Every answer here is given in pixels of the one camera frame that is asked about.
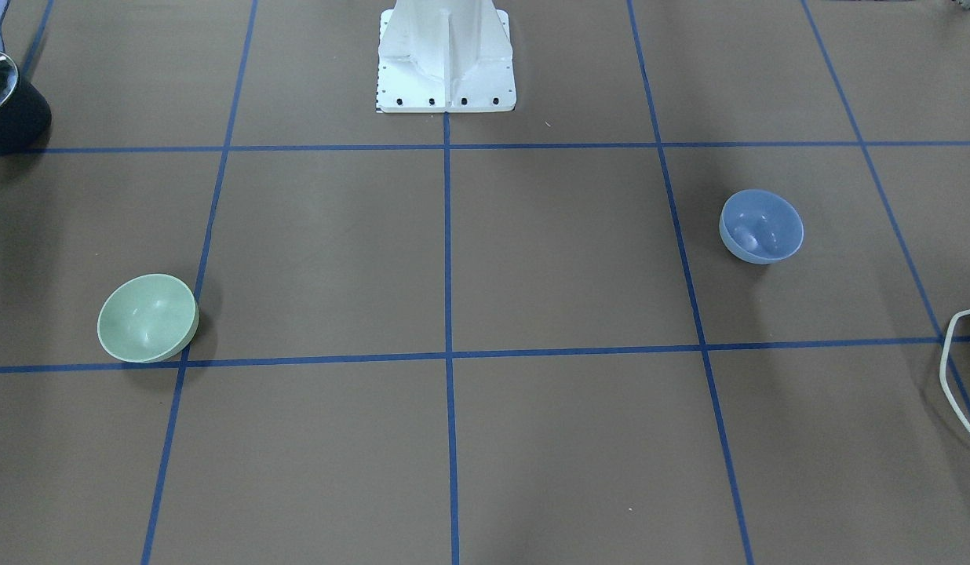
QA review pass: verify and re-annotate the blue bowl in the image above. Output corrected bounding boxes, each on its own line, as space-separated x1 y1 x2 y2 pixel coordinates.
718 189 804 265

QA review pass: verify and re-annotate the green bowl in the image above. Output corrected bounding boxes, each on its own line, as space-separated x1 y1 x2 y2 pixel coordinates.
97 273 199 364

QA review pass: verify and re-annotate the dark blue saucepan with lid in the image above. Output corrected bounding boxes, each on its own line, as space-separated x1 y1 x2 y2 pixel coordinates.
0 1 52 156

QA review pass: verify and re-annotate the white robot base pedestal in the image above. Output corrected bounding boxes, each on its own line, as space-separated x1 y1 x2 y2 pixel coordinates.
375 1 517 114

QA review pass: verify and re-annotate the white toaster power cable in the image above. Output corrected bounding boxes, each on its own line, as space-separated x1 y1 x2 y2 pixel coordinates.
939 308 970 453

